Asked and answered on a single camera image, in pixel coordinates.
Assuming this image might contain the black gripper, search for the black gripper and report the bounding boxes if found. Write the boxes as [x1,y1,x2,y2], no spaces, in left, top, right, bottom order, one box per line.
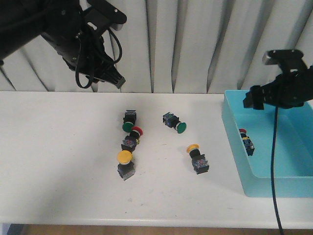
[41,14,126,89]
[243,73,306,110]

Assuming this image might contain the red button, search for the red button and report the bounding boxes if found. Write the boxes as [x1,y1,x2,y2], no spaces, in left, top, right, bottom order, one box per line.
[239,128,255,156]
[121,126,143,153]

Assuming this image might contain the yellow button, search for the yellow button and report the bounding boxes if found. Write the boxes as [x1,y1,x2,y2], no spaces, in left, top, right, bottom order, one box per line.
[186,143,209,174]
[117,150,135,181]

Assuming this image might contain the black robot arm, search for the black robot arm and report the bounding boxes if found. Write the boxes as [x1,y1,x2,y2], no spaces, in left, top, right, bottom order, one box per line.
[243,66,313,110]
[0,0,127,89]

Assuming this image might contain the light blue plastic box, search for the light blue plastic box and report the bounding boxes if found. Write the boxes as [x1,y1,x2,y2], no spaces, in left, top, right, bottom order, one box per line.
[222,90,313,198]

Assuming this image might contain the green button rear left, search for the green button rear left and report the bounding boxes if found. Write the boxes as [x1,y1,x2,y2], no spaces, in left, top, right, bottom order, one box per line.
[122,110,136,133]

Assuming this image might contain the green button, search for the green button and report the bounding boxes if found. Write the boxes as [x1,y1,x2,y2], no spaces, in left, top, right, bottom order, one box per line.
[122,110,136,133]
[162,112,187,134]

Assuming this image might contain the grey pleated curtain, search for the grey pleated curtain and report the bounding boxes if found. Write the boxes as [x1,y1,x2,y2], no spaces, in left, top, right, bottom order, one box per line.
[0,0,313,94]

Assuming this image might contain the green button rear right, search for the green button rear right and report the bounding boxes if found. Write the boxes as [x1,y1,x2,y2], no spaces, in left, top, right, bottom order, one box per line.
[162,112,187,134]

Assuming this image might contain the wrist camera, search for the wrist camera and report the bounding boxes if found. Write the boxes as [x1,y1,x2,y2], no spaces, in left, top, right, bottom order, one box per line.
[262,49,308,73]
[83,0,127,35]

